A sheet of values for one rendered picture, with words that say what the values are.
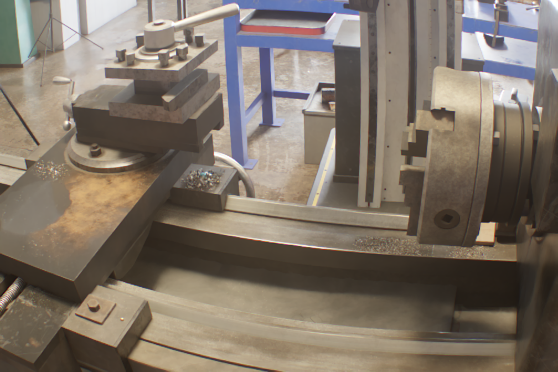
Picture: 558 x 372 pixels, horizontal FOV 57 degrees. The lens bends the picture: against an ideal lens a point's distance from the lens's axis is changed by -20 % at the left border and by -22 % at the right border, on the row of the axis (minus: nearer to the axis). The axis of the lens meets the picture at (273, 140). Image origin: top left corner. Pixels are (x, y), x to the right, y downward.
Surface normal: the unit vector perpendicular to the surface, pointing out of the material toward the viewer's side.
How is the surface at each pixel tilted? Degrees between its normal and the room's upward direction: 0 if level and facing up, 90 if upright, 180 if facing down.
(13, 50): 90
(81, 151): 0
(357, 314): 19
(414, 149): 131
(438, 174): 72
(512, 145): 45
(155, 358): 0
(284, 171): 0
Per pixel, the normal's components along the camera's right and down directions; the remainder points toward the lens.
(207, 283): 0.05, -0.80
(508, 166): -0.28, 0.01
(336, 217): -0.23, -0.32
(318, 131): -0.25, 0.45
